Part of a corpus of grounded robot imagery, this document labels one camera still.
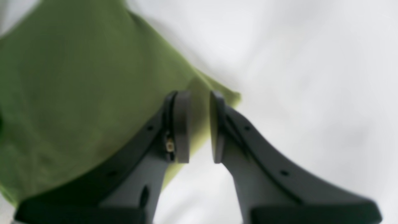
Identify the olive green T-shirt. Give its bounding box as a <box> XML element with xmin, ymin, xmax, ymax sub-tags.
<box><xmin>1</xmin><ymin>0</ymin><xmax>240</xmax><ymax>207</ymax></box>

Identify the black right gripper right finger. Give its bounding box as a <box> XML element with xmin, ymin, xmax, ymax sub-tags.
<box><xmin>210</xmin><ymin>91</ymin><xmax>382</xmax><ymax>224</ymax></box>

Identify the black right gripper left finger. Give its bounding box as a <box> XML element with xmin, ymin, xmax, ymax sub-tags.
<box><xmin>14</xmin><ymin>91</ymin><xmax>191</xmax><ymax>224</ymax></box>

